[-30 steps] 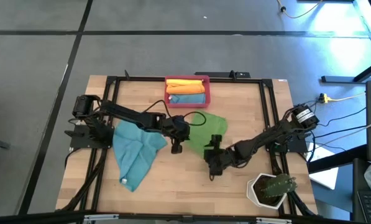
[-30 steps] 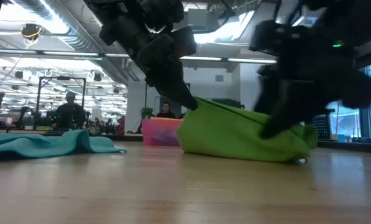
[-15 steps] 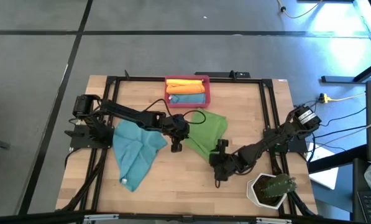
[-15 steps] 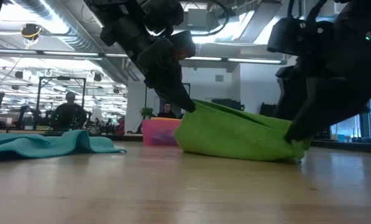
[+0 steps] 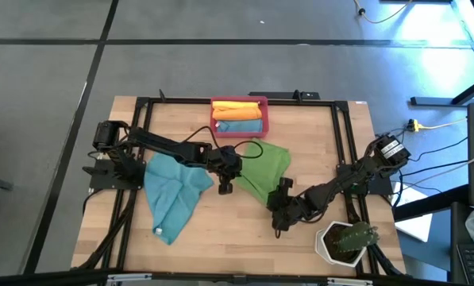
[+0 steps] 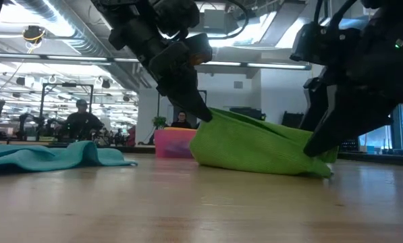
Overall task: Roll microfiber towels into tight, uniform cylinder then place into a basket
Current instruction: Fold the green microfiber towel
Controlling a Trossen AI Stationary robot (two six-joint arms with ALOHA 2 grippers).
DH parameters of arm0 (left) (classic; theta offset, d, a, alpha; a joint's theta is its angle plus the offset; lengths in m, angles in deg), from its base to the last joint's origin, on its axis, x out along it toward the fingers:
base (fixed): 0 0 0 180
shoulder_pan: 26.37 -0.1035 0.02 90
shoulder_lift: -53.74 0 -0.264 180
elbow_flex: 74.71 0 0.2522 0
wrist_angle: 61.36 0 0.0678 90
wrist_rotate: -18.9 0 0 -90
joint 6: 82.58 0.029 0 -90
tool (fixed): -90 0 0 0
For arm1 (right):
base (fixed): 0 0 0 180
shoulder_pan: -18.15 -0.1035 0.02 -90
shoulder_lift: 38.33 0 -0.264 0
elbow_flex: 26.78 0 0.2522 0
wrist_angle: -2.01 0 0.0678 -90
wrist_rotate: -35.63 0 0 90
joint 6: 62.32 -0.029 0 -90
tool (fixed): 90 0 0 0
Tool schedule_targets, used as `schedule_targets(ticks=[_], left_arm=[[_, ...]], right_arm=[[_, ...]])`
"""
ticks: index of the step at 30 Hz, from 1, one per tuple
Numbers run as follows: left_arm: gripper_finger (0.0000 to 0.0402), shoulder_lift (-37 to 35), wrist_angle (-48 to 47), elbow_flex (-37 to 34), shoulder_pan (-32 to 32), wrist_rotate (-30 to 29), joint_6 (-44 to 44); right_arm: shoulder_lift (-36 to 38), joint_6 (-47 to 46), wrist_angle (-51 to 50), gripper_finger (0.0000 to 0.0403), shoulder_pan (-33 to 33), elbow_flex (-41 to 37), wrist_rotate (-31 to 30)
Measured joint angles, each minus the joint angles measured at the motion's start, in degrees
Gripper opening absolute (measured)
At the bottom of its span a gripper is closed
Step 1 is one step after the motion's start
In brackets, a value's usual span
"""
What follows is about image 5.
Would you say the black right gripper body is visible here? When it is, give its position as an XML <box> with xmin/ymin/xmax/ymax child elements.
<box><xmin>266</xmin><ymin>177</ymin><xmax>313</xmax><ymax>232</ymax></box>

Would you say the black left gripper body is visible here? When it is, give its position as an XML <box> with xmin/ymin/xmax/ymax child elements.
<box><xmin>208</xmin><ymin>145</ymin><xmax>244</xmax><ymax>195</ymax></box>

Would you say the red plastic basket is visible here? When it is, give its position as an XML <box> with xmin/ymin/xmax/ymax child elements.
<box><xmin>210</xmin><ymin>95</ymin><xmax>270</xmax><ymax>139</ymax></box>

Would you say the blue microfiber towel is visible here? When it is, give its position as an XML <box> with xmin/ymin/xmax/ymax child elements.
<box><xmin>143</xmin><ymin>153</ymin><xmax>215</xmax><ymax>246</ymax></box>
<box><xmin>216</xmin><ymin>119</ymin><xmax>264</xmax><ymax>134</ymax></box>

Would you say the green microfiber towel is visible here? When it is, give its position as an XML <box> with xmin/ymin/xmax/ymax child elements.
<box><xmin>234</xmin><ymin>137</ymin><xmax>292</xmax><ymax>207</ymax></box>

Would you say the orange microfiber towel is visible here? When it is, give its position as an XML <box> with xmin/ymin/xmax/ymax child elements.
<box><xmin>212</xmin><ymin>107</ymin><xmax>263</xmax><ymax>122</ymax></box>

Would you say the yellow microfiber towel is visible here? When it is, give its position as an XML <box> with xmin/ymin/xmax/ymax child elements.
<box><xmin>212</xmin><ymin>100</ymin><xmax>260</xmax><ymax>111</ymax></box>

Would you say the white hexagonal plant pot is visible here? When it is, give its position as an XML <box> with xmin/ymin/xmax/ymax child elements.
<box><xmin>314</xmin><ymin>221</ymin><xmax>369</xmax><ymax>268</ymax></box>

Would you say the green cactus plant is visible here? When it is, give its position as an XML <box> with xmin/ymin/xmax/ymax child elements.
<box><xmin>333</xmin><ymin>222</ymin><xmax>380</xmax><ymax>255</ymax></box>

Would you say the black bar with clamp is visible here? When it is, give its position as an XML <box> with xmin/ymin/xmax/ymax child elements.
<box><xmin>248</xmin><ymin>90</ymin><xmax>321</xmax><ymax>101</ymax></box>

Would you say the white paper sheet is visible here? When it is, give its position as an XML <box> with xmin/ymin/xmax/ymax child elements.
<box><xmin>391</xmin><ymin>181</ymin><xmax>434</xmax><ymax>243</ymax></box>

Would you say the black desk leg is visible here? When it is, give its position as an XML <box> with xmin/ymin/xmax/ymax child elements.
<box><xmin>410</xmin><ymin>73</ymin><xmax>474</xmax><ymax>107</ymax></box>

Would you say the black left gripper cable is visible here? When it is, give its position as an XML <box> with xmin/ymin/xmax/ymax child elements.
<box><xmin>180</xmin><ymin>126</ymin><xmax>264</xmax><ymax>160</ymax></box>

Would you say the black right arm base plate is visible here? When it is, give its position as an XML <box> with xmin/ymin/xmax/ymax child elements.
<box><xmin>336</xmin><ymin>162</ymin><xmax>395</xmax><ymax>196</ymax></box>

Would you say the black aluminium table frame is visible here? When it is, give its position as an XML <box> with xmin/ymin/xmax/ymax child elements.
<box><xmin>77</xmin><ymin>89</ymin><xmax>407</xmax><ymax>279</ymax></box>

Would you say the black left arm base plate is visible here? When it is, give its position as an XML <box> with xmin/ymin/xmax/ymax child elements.
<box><xmin>82</xmin><ymin>158</ymin><xmax>146</xmax><ymax>191</ymax></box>

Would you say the yellow plug with white cable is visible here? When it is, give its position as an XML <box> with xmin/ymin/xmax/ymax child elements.
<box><xmin>407</xmin><ymin>118</ymin><xmax>468</xmax><ymax>133</ymax></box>

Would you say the black camera rig beam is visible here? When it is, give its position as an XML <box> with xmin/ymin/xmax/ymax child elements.
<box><xmin>0</xmin><ymin>269</ymin><xmax>474</xmax><ymax>286</ymax></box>

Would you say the yellow floor cable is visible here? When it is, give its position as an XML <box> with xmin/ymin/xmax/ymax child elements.
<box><xmin>353</xmin><ymin>0</ymin><xmax>414</xmax><ymax>25</ymax></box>

